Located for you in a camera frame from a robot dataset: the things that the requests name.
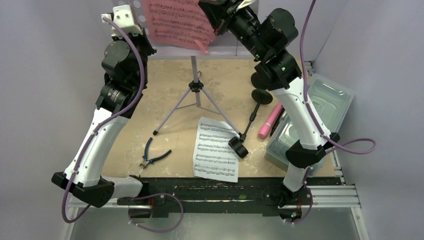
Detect lilac music stand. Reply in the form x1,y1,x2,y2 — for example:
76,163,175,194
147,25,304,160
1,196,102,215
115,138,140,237
131,0,240,135

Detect pink sheet music page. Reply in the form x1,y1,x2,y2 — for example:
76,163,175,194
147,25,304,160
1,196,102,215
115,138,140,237
141,0,216,55

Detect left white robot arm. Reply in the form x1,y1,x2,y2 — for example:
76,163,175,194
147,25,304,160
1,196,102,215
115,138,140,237
51,33,157,208

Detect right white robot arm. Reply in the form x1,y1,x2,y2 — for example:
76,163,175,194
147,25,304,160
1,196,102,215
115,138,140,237
198,0,339,204

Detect black microphone stand far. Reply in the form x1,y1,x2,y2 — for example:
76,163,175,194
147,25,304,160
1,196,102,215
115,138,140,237
250,72,269,91

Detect black microphone stand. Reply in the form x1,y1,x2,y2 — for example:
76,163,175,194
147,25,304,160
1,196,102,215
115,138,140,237
250,72,269,91
228,89,273,159

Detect pink toy microphone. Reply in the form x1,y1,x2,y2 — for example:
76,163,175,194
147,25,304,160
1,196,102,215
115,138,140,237
258,103,283,139

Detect clear plastic storage box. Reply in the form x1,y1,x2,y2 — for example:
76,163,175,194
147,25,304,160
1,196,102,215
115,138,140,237
264,73,355,171

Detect black microphone stand near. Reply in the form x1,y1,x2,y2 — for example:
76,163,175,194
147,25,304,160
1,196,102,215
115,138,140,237
228,89,273,159

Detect white sheet music page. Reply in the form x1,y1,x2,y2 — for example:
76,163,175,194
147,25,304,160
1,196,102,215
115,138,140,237
192,117,239,183

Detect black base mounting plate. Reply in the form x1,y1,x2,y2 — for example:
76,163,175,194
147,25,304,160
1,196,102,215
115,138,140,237
115,177,342,220

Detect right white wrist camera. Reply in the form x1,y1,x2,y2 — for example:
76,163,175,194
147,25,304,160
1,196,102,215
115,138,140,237
236,0,257,11

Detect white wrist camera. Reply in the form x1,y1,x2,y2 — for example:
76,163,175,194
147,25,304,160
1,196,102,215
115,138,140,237
101,4,144,36
236,0,257,11

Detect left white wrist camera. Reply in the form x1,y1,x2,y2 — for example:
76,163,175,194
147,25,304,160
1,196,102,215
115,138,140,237
101,4,144,36

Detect blue handled pliers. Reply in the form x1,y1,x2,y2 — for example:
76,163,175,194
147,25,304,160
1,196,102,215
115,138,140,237
139,137,172,170

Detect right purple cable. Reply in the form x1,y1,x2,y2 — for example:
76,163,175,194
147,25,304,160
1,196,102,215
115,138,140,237
283,0,377,226

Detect aluminium rail frame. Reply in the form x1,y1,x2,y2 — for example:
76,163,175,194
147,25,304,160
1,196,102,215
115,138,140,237
61,59,370,240

